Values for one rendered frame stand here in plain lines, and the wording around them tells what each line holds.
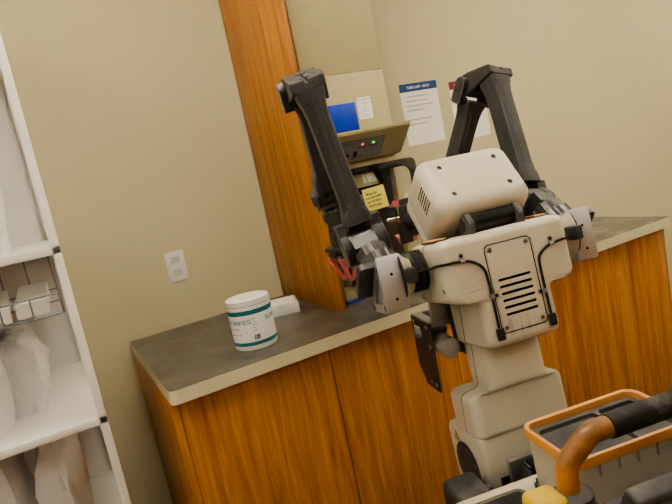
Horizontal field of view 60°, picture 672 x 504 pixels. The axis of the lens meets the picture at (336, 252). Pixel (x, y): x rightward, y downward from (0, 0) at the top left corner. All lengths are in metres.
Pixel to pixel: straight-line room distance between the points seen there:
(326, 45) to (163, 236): 0.91
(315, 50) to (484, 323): 1.21
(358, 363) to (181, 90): 1.21
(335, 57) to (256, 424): 1.21
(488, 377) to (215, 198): 1.39
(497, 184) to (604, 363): 1.44
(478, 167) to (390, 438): 1.00
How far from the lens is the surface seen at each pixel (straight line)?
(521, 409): 1.31
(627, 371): 2.65
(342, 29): 2.12
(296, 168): 1.96
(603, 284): 2.47
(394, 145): 2.08
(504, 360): 1.25
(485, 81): 1.59
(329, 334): 1.71
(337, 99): 2.05
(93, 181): 2.23
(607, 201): 3.61
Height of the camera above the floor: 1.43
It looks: 9 degrees down
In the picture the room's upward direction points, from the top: 12 degrees counter-clockwise
